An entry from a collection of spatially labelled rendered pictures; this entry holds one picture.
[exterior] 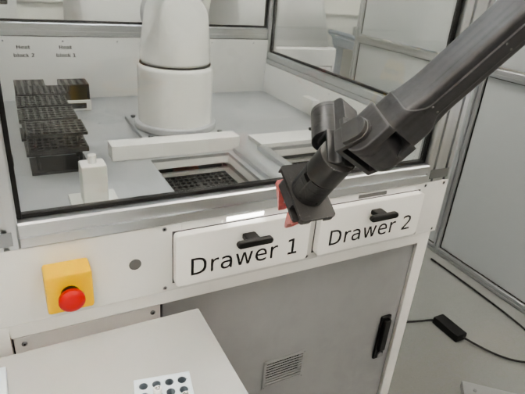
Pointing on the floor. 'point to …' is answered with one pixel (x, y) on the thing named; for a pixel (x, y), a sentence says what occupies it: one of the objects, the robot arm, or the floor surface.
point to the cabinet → (280, 320)
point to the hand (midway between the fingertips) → (286, 216)
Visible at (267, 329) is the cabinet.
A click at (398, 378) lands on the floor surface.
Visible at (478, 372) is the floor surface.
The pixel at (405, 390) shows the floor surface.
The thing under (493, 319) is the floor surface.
